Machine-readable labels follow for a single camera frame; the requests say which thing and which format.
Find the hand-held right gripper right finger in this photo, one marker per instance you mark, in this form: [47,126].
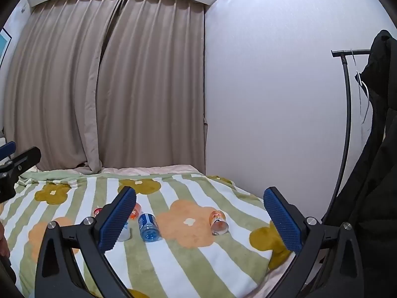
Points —
[283,222]

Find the person's left hand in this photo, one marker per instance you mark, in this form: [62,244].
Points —
[3,239]

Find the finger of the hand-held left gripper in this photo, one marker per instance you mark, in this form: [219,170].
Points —
[23,159]
[6,149]

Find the black coat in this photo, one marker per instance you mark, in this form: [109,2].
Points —
[378,161]

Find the orange can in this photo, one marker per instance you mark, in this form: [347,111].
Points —
[218,222]

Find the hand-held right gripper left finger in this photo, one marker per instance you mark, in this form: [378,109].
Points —
[116,223]

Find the framed wall picture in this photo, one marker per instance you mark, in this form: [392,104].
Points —
[3,45]

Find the white clothes hanger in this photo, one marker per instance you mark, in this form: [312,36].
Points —
[361,83]

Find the striped flower blanket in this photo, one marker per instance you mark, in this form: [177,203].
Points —
[186,254]

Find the red cup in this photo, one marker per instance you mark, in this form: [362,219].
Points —
[98,212]

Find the black clothes rack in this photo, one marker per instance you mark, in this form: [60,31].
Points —
[348,115]

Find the beige curtain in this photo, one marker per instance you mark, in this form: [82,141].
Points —
[52,83]
[149,83]

